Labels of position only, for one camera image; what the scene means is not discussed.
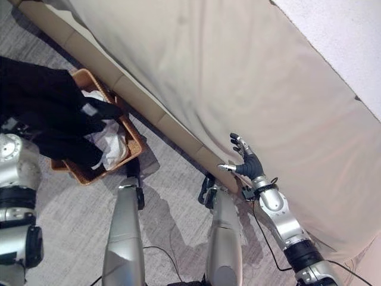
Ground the beige bed sheet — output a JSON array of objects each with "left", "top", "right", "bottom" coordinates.
[{"left": 44, "top": 0, "right": 381, "bottom": 271}]

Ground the black cable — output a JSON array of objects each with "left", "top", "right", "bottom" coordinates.
[{"left": 89, "top": 177, "right": 374, "bottom": 286}]

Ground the right silver robot leg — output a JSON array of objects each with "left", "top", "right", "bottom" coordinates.
[{"left": 198, "top": 175, "right": 245, "bottom": 286}]

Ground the silver robot leg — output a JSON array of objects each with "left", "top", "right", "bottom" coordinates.
[
  {"left": 198, "top": 175, "right": 245, "bottom": 286},
  {"left": 102, "top": 157, "right": 146, "bottom": 286}
]

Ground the tan bed frame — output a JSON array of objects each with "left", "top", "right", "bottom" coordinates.
[{"left": 8, "top": 0, "right": 242, "bottom": 194}]

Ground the black garment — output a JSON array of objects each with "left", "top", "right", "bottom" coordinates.
[{"left": 0, "top": 55, "right": 123, "bottom": 172}]

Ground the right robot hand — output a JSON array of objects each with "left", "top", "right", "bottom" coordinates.
[{"left": 218, "top": 132, "right": 266, "bottom": 181}]

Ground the orange woven basket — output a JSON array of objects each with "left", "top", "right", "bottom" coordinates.
[{"left": 49, "top": 68, "right": 148, "bottom": 186}]

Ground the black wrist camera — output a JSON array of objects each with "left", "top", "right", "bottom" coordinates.
[{"left": 241, "top": 185, "right": 259, "bottom": 201}]

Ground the left silver robot leg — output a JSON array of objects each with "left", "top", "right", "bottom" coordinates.
[{"left": 102, "top": 157, "right": 146, "bottom": 286}]

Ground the white blanket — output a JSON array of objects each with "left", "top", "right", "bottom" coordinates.
[{"left": 270, "top": 0, "right": 381, "bottom": 122}]

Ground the white garment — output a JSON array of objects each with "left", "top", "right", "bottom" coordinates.
[{"left": 80, "top": 88, "right": 130, "bottom": 172}]

